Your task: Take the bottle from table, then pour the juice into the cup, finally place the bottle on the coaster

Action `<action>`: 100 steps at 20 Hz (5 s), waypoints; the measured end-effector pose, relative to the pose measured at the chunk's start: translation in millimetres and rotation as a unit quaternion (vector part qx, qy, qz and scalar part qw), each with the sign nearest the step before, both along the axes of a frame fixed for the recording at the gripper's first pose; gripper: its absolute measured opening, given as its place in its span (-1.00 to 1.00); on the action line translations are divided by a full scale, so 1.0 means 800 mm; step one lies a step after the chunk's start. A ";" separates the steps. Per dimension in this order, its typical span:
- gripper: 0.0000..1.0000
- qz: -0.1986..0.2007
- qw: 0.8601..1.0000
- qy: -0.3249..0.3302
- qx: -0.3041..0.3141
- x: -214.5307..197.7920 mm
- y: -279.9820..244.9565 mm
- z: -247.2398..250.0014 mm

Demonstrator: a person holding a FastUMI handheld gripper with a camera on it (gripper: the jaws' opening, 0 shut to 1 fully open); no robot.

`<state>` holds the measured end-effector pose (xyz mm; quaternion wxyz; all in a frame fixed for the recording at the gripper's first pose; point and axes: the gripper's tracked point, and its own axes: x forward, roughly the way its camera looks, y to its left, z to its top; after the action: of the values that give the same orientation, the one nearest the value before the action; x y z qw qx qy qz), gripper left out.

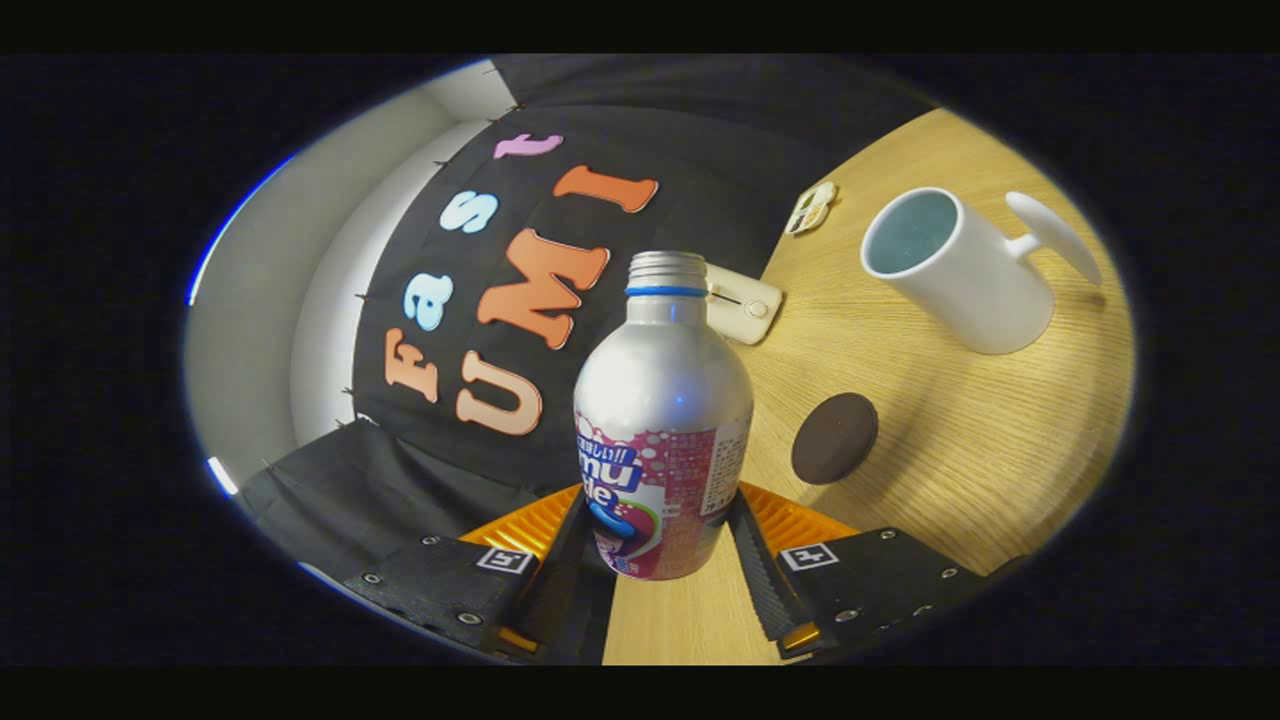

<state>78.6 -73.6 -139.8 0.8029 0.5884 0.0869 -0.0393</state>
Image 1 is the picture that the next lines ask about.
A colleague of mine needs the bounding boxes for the dark brown round coaster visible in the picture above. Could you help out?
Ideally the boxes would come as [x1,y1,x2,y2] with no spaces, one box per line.
[791,392,880,486]

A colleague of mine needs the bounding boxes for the white cup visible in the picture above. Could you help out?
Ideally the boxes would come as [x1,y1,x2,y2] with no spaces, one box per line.
[860,186,1104,356]

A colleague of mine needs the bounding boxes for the white toaster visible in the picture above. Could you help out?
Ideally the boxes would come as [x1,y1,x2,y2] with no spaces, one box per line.
[705,262,784,347]

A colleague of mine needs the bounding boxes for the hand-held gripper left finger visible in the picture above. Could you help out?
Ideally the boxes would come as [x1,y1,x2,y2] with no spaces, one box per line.
[340,485,616,666]

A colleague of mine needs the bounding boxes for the small white compartment tray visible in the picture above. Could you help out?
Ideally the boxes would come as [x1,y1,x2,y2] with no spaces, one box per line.
[785,181,839,237]

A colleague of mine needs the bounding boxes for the wooden table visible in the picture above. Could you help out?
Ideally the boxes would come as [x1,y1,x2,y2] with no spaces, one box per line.
[600,108,1136,666]

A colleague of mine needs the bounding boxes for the silver juice bottle pink label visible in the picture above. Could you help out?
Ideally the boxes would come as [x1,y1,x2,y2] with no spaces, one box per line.
[573,250,755,581]

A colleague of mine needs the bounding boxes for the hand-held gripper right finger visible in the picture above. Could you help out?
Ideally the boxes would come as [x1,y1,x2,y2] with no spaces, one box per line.
[725,482,1001,661]

